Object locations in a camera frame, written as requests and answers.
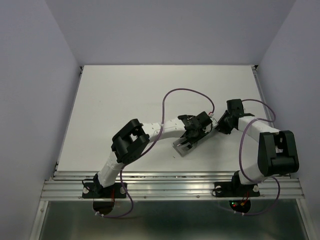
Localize pink handled fork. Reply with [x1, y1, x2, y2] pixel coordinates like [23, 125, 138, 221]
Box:
[181, 143, 193, 151]

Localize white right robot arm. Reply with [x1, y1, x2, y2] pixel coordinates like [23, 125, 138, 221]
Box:
[216, 99, 300, 195]

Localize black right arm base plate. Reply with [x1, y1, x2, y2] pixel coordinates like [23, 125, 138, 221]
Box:
[211, 181, 260, 198]

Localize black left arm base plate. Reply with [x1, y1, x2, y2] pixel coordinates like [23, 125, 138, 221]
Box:
[82, 181, 127, 199]

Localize aluminium mounting rail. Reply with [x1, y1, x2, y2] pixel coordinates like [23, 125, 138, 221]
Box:
[40, 171, 305, 201]

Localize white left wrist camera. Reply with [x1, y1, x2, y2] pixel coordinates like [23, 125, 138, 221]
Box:
[208, 113, 218, 129]

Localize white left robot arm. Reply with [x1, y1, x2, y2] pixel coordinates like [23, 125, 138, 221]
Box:
[93, 111, 218, 197]

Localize grey cloth napkin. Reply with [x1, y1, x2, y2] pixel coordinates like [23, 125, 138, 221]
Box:
[172, 124, 218, 158]

